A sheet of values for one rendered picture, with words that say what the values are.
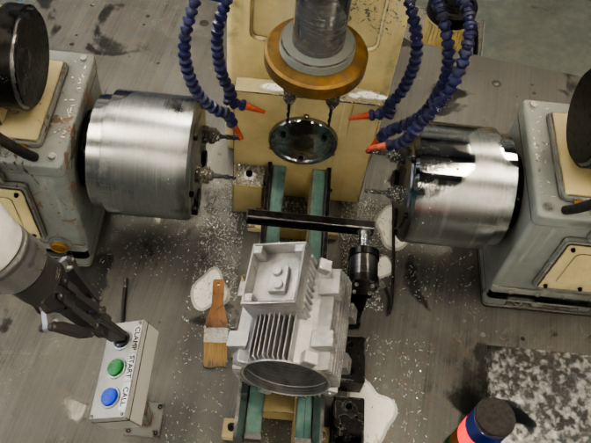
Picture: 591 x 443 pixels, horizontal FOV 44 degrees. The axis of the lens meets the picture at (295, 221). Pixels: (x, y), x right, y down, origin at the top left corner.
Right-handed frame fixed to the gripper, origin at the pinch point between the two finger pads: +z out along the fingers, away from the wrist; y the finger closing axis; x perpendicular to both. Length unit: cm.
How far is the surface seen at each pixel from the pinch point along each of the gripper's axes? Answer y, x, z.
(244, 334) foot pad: 4.2, -16.8, 16.0
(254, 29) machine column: 64, -20, 0
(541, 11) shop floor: 226, -74, 162
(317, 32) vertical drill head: 41, -40, -14
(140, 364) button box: -4.2, -3.6, 6.0
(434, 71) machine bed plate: 98, -44, 57
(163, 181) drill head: 30.6, -3.5, 2.2
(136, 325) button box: 2.4, -2.2, 4.8
